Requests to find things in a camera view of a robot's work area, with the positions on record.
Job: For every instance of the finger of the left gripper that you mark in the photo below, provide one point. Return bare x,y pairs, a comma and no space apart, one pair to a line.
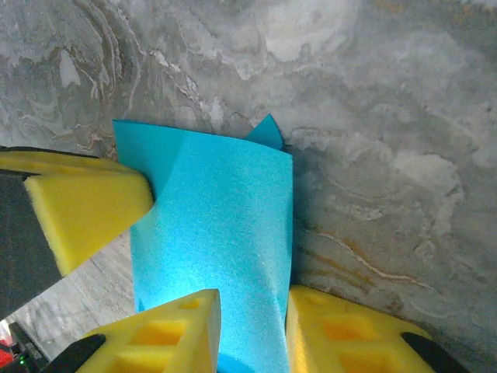
89,213

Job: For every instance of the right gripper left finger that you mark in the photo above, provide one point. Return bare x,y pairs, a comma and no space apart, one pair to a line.
163,342

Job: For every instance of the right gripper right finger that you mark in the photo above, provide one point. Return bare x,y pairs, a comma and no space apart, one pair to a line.
349,346

